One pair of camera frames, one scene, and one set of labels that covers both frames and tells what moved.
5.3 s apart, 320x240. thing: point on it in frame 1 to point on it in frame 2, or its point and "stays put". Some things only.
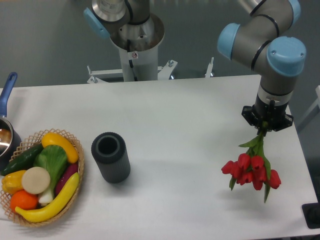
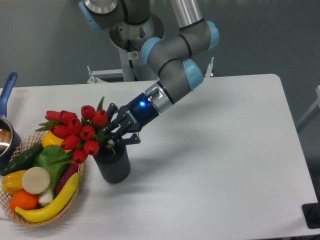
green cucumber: x=23 y=161 stays put
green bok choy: x=54 y=158 stays put
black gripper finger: x=288 y=123 to x=117 y=140
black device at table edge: x=311 y=213 stays put
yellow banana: x=53 y=209 stays put
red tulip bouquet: x=253 y=167 to x=80 y=136
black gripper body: x=270 y=112 to x=138 y=113
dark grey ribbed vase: x=109 y=150 stays put
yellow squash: x=52 y=138 stays put
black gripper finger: x=248 y=113 to x=112 y=109
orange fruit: x=24 y=200 stays put
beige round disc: x=36 y=180 stays put
